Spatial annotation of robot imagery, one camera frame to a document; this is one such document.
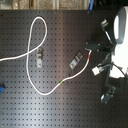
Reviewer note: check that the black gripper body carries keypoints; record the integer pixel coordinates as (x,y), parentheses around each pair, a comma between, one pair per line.
(103,48)

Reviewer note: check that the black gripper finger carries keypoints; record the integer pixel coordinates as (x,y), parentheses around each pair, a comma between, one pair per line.
(91,46)

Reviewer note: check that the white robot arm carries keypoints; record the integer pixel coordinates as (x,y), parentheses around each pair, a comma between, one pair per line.
(116,61)

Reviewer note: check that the white connector plug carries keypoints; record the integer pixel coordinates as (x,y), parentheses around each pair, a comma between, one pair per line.
(96,70)

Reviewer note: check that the grey sensor upper right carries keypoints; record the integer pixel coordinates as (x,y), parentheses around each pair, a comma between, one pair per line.
(104,23)

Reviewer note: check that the black perforated board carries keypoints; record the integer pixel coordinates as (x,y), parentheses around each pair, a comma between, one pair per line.
(55,96)

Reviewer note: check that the blue object at edge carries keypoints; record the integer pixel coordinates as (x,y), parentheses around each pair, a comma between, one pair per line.
(1,88)

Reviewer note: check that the middle metal cable clip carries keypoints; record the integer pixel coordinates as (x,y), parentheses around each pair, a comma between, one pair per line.
(76,60)

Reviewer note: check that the metal cable clip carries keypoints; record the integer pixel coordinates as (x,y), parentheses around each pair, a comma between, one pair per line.
(76,60)
(39,57)

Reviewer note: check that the grey camera module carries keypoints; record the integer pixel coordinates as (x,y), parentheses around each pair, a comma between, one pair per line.
(108,94)

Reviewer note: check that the left metal cable clip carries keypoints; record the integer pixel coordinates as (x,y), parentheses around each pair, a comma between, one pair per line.
(39,57)

